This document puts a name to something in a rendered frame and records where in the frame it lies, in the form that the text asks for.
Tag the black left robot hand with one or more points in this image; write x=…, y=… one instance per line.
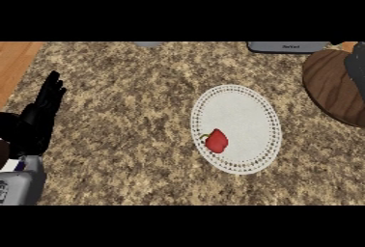
x=38, y=112

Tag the white round lace placemat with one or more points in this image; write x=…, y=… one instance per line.
x=236, y=112

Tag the brown wooden bowl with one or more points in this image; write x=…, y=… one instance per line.
x=330, y=87

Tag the small grey object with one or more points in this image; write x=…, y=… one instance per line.
x=148, y=43

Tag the grey flat appliance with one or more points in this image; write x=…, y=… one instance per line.
x=285, y=47

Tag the dark grey object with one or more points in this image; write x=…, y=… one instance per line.
x=356, y=69

